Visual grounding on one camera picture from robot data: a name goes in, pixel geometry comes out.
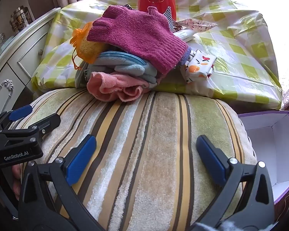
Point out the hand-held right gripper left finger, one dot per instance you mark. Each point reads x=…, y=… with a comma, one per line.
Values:
x=81, y=160

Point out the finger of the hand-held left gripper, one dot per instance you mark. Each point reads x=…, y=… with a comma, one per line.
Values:
x=48, y=122
x=20, y=112

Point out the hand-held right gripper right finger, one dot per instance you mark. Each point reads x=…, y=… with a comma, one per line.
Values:
x=212, y=160

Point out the purple cardboard box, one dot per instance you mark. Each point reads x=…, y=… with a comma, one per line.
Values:
x=279, y=149

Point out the pink fleece sock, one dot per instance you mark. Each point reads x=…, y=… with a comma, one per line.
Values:
x=110, y=86

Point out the orange mesh bag with sponge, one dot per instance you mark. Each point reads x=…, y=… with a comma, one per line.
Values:
x=89, y=49

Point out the fruit print fabric pouch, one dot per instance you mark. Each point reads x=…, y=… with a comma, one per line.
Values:
x=197, y=67

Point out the light blue plush pouch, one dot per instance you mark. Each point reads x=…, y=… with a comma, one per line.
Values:
x=134, y=69

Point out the magenta knit glove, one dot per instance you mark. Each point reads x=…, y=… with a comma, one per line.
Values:
x=139, y=33

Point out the white tissue pack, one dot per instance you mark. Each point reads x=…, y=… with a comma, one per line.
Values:
x=186, y=35

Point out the floral fabric headband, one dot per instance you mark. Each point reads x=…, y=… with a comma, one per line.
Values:
x=200, y=25

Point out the houndstooth cloth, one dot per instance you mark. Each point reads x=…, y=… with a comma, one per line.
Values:
x=168, y=16

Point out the person's left hand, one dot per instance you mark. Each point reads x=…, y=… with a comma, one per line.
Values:
x=16, y=180

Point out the white dresser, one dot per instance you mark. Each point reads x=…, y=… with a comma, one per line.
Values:
x=21, y=57

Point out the striped plush cushion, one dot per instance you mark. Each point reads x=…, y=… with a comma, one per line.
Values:
x=147, y=149

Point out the gold ornate jar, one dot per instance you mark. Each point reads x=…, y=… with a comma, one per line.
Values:
x=19, y=19

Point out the green checked tablecloth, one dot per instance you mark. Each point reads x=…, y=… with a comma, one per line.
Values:
x=231, y=53

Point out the red thermos bottle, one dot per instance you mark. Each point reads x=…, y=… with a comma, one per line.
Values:
x=156, y=0

